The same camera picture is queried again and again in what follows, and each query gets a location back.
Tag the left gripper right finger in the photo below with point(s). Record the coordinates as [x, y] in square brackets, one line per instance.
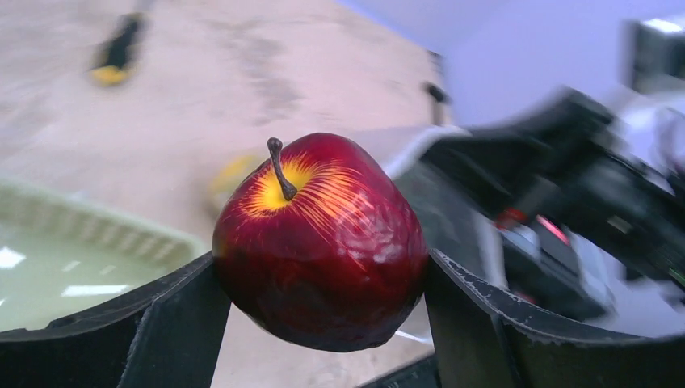
[487, 337]

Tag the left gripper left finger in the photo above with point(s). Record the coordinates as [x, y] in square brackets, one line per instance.
[167, 333]

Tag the green yellow fruit toy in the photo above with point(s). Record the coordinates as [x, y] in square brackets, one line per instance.
[222, 186]

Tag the dark red fruit toy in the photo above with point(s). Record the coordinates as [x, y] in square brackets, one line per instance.
[319, 248]

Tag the clear zip top bag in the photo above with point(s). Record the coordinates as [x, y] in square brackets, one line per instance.
[397, 149]

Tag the green plastic basket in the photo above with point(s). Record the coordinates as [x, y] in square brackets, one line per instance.
[61, 255]

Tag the black tool box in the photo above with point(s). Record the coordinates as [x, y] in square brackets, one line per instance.
[549, 195]

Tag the yellow black screwdriver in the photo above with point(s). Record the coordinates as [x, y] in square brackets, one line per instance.
[115, 60]

